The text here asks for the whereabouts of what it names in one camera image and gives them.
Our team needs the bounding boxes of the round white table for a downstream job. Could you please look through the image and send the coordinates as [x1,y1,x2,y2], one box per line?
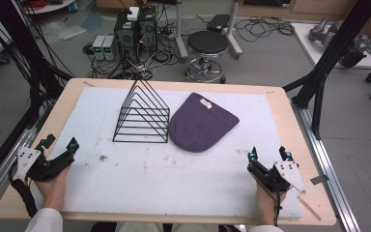
[20,0,77,15]

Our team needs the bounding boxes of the aluminium rail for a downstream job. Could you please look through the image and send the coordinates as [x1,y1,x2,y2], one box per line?
[290,98,363,232]
[0,127,44,220]

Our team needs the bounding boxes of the white rolling stand base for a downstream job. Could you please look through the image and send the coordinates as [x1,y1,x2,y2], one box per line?
[173,0,244,62]

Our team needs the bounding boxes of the white power supply unit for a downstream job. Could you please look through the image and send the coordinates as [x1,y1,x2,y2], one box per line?
[101,34,119,61]
[91,34,106,61]

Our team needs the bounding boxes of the thin black cable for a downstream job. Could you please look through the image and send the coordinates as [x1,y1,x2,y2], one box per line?
[271,189,282,227]

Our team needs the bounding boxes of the black wire triangular rack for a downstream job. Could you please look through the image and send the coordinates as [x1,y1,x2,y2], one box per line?
[112,78,171,144]

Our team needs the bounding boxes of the grey robot part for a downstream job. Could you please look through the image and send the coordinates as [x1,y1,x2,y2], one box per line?
[308,16,369,70]

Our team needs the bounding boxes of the white foam mat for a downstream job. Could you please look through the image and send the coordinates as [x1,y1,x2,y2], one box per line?
[48,86,303,220]

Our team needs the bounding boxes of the black round stool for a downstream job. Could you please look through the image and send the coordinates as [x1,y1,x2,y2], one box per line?
[185,30,230,85]

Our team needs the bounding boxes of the black metal frame stand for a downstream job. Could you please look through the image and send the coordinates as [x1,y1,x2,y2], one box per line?
[281,0,371,141]
[0,0,75,130]

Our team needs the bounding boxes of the black flat box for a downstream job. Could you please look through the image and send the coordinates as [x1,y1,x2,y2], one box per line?
[206,14,232,34]

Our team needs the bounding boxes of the thick black sleeved cable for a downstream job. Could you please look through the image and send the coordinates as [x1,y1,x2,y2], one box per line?
[7,159,39,219]

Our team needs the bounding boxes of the loose black floor cables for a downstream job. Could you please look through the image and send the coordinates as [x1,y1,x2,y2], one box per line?
[233,14,296,44]

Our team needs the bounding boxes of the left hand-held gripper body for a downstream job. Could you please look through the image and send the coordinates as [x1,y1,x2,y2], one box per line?
[14,146,77,183]

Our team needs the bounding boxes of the light wooden table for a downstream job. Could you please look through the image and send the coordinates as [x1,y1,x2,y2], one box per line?
[0,77,337,227]

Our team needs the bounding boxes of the purple knit beanie hat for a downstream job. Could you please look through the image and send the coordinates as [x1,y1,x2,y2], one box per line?
[168,92,241,154]

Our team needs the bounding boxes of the clear plastic sheet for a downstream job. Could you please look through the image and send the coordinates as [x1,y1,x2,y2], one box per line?
[40,13,105,44]

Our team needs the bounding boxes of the thin wooden stick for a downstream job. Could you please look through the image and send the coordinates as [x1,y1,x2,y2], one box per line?
[296,194,323,222]

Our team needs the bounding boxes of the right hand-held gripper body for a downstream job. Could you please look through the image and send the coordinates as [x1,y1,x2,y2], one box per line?
[246,159,307,195]

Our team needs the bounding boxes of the small white box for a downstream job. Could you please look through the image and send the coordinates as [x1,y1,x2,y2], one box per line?
[127,6,140,22]

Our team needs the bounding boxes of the person's right hand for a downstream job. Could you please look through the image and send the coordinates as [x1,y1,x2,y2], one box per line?
[255,184,288,226]

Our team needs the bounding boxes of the grey tape piece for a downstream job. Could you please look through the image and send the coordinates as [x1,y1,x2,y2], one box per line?
[309,174,330,187]

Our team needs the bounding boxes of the white floor platform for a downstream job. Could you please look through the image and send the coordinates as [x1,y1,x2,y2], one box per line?
[291,21,371,71]

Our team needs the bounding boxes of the black computer tower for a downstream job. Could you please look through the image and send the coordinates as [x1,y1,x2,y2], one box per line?
[137,5,159,53]
[113,11,140,65]

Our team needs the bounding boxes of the person's left hand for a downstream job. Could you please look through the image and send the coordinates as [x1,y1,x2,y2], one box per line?
[33,165,71,214]

